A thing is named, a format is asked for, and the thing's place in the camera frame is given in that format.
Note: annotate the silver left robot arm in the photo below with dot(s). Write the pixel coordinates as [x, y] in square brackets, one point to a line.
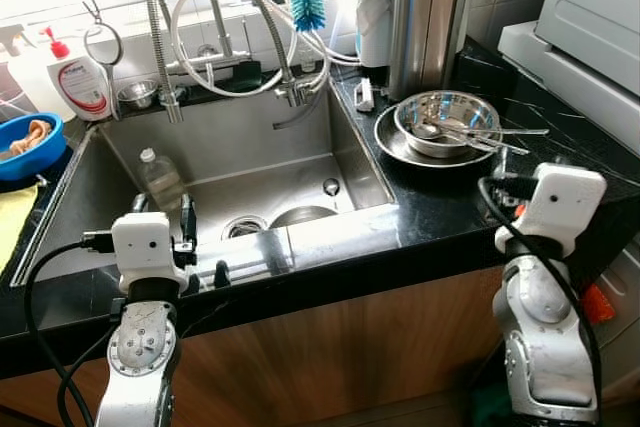
[140, 352]

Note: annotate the small steel plate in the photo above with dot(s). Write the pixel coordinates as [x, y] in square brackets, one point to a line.
[300, 215]

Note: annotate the white scrub brush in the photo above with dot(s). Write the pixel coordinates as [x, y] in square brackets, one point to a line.
[364, 97]

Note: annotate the large steel plate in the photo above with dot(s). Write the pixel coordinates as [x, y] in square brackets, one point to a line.
[390, 144]

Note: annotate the chrome flexible spring faucet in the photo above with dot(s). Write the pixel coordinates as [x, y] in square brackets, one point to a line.
[160, 57]

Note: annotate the small steel bowl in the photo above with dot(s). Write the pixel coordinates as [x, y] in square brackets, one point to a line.
[138, 95]

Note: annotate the steel spoon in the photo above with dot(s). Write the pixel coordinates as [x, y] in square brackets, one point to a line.
[428, 131]

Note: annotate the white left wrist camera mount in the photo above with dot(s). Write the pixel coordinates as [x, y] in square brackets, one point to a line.
[145, 247]

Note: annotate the steel fork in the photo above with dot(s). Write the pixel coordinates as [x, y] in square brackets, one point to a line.
[520, 131]
[510, 147]

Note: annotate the tall steel container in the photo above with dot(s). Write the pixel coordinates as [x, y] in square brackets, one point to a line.
[430, 27]

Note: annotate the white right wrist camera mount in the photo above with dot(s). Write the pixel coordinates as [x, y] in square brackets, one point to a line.
[565, 197]

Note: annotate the yellow cloth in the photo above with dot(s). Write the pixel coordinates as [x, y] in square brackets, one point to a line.
[12, 222]

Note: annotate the chrome gooseneck faucet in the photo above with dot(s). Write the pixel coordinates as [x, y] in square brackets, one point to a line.
[290, 92]

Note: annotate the clear plastic bottle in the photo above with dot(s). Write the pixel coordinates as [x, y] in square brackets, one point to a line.
[160, 182]

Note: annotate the stainless steel sink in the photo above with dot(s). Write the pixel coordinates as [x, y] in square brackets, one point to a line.
[250, 152]

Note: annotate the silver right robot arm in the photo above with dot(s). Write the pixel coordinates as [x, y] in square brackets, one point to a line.
[545, 312]

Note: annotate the small orange object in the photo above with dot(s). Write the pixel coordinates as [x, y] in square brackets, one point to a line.
[598, 304]

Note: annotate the large steel bowl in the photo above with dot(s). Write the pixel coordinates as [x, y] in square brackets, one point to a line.
[450, 107]

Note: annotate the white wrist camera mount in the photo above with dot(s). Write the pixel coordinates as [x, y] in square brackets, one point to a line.
[145, 247]
[565, 197]

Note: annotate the wooden sink cabinet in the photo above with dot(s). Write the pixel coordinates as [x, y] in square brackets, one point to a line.
[330, 347]

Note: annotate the white jug black base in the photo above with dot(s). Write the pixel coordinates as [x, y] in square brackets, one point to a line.
[375, 52]

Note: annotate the green sponge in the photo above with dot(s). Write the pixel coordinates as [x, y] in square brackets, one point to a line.
[247, 75]

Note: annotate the white soap bottle red pump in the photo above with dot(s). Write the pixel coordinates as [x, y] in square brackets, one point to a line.
[80, 87]

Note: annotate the blue plastic bowl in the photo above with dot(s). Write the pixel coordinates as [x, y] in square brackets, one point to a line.
[45, 159]

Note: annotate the white washing machine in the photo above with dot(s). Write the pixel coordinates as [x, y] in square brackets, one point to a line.
[590, 7]

